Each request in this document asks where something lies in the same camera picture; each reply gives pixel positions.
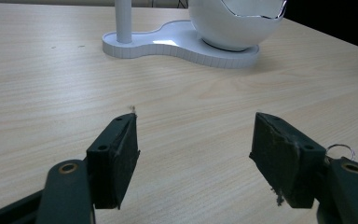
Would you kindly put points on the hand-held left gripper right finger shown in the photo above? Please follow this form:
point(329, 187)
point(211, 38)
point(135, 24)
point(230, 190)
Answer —
point(279, 155)

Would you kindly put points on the white stand with pole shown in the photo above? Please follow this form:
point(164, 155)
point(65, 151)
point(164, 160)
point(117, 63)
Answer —
point(174, 42)

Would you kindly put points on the white egg-shaped bowl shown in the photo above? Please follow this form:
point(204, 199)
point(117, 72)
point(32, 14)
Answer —
point(227, 28)

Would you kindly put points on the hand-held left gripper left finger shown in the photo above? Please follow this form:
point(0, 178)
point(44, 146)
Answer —
point(115, 161)

